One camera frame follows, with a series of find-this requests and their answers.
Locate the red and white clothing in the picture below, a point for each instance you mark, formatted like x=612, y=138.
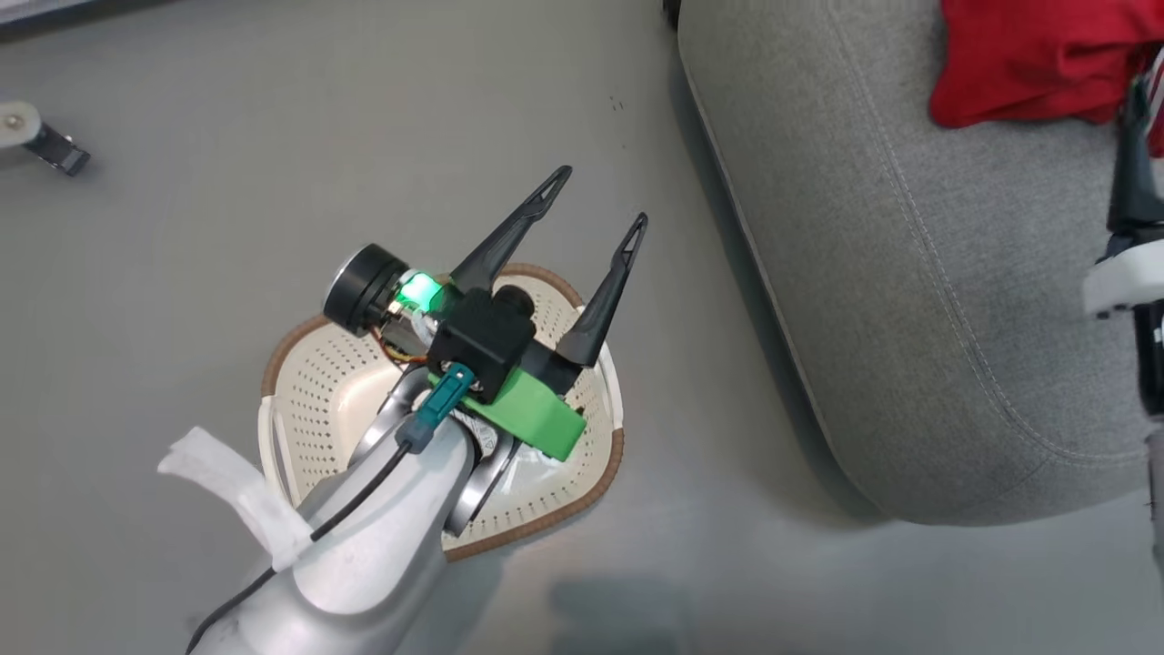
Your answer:
x=1037, y=59

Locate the grey furniture leg with caster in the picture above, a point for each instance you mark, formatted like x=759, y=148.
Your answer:
x=36, y=136

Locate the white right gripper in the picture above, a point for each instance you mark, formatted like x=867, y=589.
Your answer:
x=1128, y=277

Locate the white perforated laundry basket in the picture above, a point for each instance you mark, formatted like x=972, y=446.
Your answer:
x=318, y=409

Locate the white tape strip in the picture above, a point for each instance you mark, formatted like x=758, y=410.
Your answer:
x=241, y=491

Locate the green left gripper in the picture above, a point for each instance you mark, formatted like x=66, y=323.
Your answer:
x=536, y=414

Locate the black left gripper motor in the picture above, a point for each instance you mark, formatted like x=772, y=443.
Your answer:
x=364, y=291

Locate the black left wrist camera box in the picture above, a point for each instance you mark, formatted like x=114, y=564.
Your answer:
x=482, y=337

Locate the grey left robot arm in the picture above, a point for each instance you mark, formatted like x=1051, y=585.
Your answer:
x=382, y=546

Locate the grey fabric sofa seat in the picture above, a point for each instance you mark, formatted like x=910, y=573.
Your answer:
x=909, y=273

